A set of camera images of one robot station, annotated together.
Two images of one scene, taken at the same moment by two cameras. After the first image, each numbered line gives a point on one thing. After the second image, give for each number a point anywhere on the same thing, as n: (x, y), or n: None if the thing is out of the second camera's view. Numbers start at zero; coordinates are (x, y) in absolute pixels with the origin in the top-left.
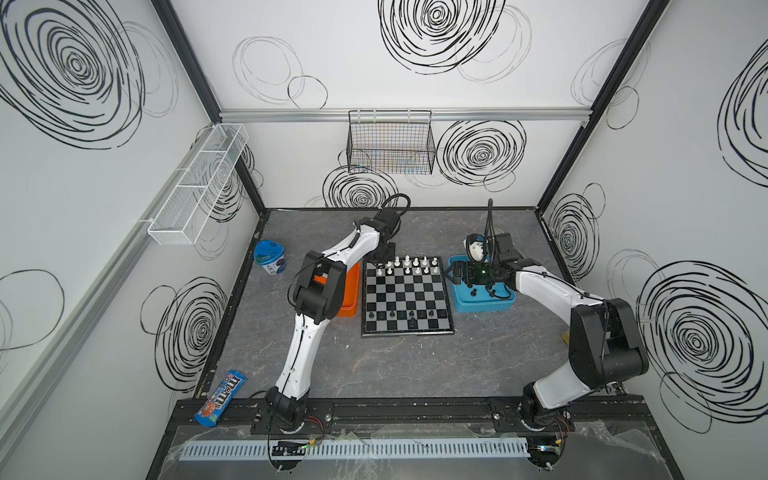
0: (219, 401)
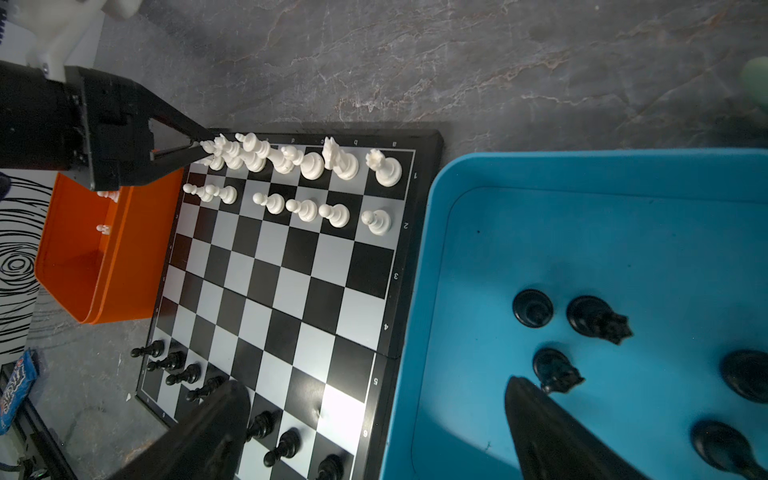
0: (20, 379)
